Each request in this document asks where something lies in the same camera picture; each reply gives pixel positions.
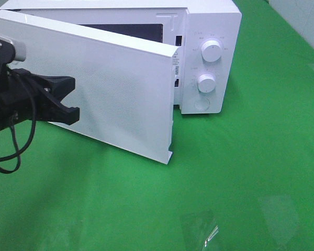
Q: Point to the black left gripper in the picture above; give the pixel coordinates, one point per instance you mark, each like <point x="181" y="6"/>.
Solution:
<point x="24" y="96"/>

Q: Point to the white microwave door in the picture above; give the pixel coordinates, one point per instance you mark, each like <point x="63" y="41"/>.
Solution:
<point x="124" y="86"/>

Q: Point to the round white door button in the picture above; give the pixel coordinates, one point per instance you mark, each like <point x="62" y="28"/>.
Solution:
<point x="202" y="104"/>

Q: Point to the white microwave knob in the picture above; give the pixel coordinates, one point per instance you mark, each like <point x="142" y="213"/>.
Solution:
<point x="211" y="50"/>
<point x="206" y="83"/>

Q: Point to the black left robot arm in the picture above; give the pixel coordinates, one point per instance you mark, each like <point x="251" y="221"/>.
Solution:
<point x="19" y="88"/>

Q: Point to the white microwave oven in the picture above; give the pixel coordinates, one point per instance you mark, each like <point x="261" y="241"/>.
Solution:
<point x="185" y="24"/>

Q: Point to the green table cloth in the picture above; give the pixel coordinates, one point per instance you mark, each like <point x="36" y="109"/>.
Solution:
<point x="239" y="180"/>

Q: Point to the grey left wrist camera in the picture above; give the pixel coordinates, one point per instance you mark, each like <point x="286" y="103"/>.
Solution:
<point x="10" y="50"/>

